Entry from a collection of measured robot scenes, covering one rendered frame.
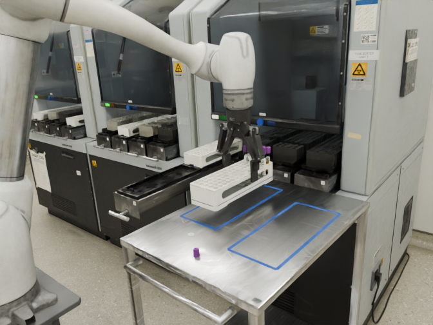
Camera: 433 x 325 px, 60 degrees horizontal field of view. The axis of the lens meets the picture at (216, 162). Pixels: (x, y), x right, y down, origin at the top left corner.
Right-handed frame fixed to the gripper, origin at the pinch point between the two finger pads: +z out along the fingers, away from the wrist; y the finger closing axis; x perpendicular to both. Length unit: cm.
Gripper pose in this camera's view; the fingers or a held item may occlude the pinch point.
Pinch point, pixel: (240, 171)
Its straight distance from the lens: 118.1
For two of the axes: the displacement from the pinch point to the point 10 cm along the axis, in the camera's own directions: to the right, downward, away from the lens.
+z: 0.5, 9.5, 3.1
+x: 6.5, -2.7, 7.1
